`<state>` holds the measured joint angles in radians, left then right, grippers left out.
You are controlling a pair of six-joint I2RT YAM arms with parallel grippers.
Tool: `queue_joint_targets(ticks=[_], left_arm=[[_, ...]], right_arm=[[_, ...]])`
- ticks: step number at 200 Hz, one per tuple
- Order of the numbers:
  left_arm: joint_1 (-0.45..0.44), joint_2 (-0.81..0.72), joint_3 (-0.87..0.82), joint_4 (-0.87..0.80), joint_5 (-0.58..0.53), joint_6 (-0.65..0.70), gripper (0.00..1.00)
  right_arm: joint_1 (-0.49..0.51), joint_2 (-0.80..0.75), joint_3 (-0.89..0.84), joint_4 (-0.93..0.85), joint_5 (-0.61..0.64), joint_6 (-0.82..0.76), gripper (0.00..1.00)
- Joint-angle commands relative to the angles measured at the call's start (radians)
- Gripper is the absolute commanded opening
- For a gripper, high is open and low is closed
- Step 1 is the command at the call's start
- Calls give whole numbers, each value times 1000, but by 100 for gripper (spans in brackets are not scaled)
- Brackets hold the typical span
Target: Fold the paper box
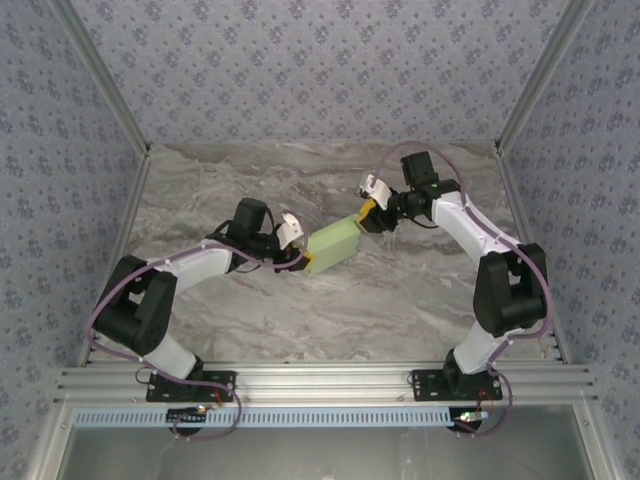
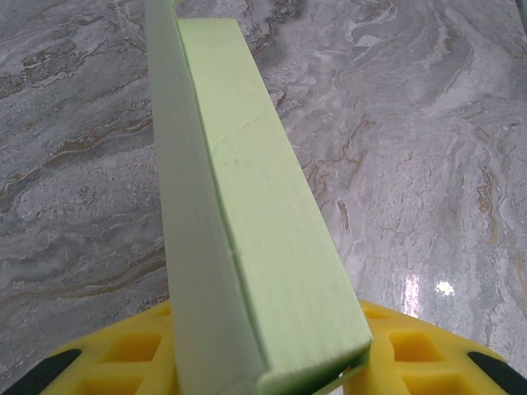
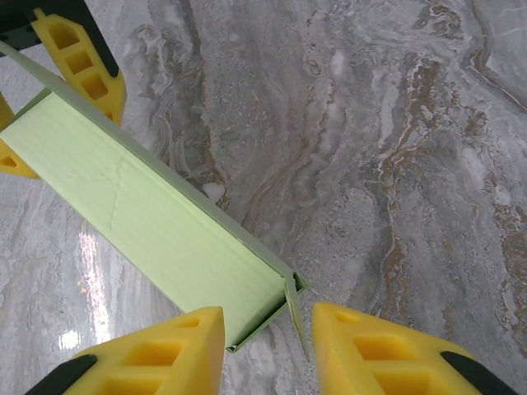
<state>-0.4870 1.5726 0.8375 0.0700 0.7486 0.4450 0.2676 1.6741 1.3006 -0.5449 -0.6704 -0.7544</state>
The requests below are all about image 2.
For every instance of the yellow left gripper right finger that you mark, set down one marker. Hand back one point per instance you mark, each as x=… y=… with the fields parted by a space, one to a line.
x=432 y=358

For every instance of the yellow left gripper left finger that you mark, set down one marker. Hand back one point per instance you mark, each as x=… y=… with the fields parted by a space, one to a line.
x=123 y=358

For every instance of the light green paper box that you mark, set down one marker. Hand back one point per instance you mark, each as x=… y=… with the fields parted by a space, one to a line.
x=247 y=205

